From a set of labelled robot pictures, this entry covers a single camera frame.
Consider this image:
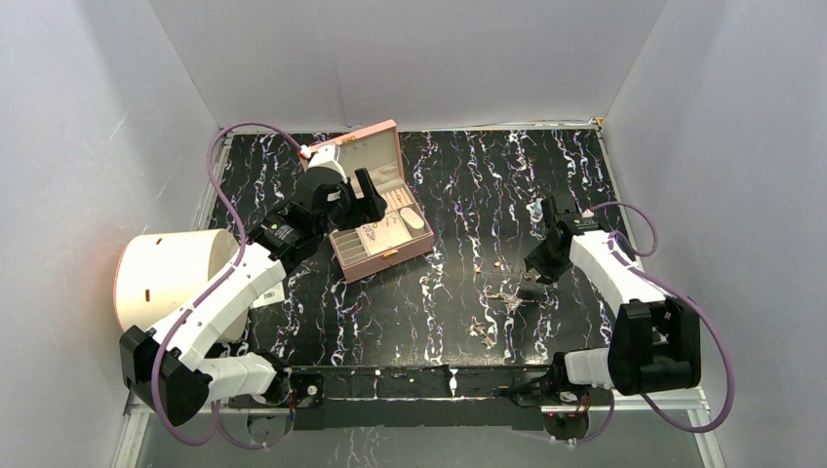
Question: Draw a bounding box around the pink jewelry box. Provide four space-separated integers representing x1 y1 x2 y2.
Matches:
310 120 434 283

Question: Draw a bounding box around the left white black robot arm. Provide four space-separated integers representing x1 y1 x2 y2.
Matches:
119 167 387 427

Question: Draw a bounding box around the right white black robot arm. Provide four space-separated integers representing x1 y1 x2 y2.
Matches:
524 198 701 404

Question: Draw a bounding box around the gold pendant jewelry cluster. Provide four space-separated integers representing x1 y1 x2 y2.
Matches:
468 322 497 349

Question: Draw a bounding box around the white cylindrical bucket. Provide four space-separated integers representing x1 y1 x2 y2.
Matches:
113 229 239 331

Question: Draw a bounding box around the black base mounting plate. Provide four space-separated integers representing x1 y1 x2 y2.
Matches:
230 365 611 439

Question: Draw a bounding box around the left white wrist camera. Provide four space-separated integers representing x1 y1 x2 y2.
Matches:
298 142 347 180

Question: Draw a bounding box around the tangled gold necklace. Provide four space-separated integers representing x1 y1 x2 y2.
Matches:
486 289 535 313

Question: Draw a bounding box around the aluminium frame rail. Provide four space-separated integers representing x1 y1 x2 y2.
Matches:
114 365 723 467

